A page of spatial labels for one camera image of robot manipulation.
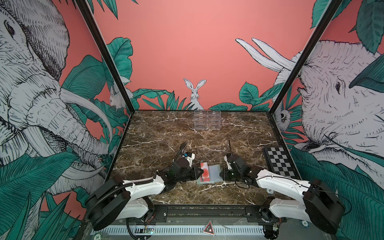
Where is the red credit card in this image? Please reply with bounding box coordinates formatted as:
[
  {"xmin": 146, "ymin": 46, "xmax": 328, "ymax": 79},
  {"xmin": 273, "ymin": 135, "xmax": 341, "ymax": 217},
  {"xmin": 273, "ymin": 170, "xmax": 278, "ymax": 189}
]
[{"xmin": 200, "ymin": 163, "xmax": 210, "ymax": 183}]

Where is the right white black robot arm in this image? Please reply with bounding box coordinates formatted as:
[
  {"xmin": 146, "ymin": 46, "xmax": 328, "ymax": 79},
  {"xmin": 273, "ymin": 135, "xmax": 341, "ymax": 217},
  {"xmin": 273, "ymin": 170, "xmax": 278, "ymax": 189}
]
[{"xmin": 220, "ymin": 153, "xmax": 346, "ymax": 235}]

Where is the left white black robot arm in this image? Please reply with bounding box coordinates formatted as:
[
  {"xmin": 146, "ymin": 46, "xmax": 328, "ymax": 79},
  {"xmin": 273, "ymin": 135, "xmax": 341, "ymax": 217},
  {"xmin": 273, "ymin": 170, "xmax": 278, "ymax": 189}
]
[{"xmin": 85, "ymin": 157, "xmax": 204, "ymax": 231}]

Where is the black white checkerboard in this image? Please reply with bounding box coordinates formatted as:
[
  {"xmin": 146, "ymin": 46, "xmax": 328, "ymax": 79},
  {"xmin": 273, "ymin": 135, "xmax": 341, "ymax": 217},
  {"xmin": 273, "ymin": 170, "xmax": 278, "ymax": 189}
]
[{"xmin": 263, "ymin": 146, "xmax": 301, "ymax": 180}]

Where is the clear plastic organizer box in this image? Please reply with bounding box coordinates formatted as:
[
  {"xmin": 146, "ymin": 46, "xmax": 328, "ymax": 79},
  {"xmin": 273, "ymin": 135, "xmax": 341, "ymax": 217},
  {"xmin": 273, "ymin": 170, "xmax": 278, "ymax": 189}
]
[{"xmin": 193, "ymin": 110, "xmax": 222, "ymax": 130}]

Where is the red warning triangle sticker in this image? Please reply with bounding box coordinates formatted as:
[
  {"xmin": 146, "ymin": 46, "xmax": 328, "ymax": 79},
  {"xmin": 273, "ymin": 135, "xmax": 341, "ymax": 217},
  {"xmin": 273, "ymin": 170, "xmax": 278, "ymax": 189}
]
[{"xmin": 203, "ymin": 221, "xmax": 215, "ymax": 236}]

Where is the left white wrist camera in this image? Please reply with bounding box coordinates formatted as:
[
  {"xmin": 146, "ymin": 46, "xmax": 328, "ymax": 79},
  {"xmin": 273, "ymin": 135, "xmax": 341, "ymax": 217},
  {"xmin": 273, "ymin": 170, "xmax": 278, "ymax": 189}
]
[{"xmin": 183, "ymin": 152, "xmax": 196, "ymax": 168}]

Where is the black mounting rail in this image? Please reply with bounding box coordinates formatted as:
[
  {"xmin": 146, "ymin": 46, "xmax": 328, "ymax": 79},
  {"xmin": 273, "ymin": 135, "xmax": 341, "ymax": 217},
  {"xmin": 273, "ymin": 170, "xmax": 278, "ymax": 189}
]
[{"xmin": 152, "ymin": 205, "xmax": 287, "ymax": 225}]

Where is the white slotted cable duct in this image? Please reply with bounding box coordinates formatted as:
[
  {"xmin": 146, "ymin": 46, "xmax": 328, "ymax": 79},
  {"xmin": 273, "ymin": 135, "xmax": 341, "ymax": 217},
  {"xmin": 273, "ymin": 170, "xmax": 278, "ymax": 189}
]
[{"xmin": 100, "ymin": 225, "xmax": 264, "ymax": 236}]

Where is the right black frame post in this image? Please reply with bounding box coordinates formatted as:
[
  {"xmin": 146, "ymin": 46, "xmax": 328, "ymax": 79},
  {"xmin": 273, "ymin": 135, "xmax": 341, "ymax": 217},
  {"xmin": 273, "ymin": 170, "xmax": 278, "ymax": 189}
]
[{"xmin": 269, "ymin": 0, "xmax": 343, "ymax": 115}]

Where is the black frame post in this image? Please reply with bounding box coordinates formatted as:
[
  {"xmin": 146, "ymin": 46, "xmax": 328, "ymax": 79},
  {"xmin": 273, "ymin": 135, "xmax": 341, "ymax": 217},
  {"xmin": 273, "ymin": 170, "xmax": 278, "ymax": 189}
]
[
  {"xmin": 269, "ymin": 0, "xmax": 343, "ymax": 115},
  {"xmin": 76, "ymin": 0, "xmax": 135, "ymax": 115}
]

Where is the left black frame post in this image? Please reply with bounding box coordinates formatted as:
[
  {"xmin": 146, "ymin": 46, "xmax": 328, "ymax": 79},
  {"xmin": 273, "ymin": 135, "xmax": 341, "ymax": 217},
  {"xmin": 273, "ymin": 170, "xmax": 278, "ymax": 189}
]
[{"xmin": 76, "ymin": 0, "xmax": 135, "ymax": 115}]

